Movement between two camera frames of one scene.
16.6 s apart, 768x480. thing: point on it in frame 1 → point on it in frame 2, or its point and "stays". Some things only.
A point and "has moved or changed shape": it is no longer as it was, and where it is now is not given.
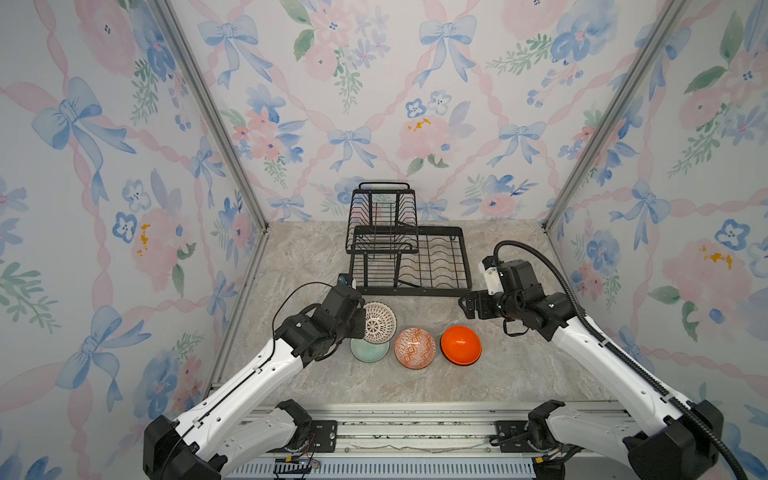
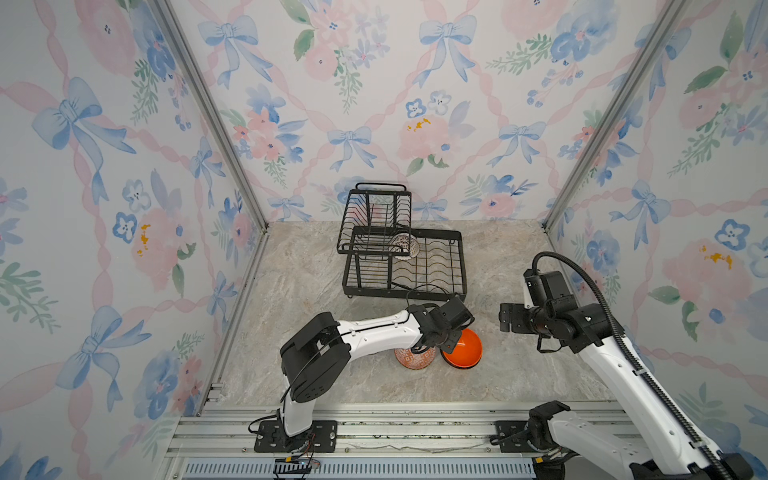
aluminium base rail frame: x=407 y=442 stays
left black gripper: x=359 y=318 → x=449 y=347
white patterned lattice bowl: x=380 y=322 has moved or changed shape
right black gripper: x=469 y=306 → x=516 y=317
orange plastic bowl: x=461 y=345 stays
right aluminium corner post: x=668 y=17 stays
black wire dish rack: x=390 y=255 stays
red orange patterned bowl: x=415 y=348 stays
